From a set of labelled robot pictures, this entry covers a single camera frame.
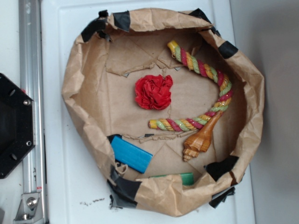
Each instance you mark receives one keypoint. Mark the red paper flower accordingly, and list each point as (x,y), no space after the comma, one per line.
(153,92)

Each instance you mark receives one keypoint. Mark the green rectangular block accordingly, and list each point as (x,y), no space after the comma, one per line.
(187,179)

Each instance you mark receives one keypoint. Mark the metal corner bracket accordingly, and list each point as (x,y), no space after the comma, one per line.
(30,209)

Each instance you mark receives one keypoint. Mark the white plastic tray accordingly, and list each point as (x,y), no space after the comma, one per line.
(78,193)

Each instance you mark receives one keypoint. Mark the brown paper bag basket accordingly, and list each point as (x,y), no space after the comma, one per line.
(209,75)

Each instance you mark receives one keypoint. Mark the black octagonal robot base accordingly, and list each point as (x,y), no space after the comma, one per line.
(16,126)

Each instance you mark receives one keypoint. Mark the blue rectangular block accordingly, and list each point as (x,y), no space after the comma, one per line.
(127,153)

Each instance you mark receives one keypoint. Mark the brown conch seashell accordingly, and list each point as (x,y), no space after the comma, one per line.
(200,141)

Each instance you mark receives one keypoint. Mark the aluminium extrusion rail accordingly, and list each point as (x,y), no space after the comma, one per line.
(31,77)

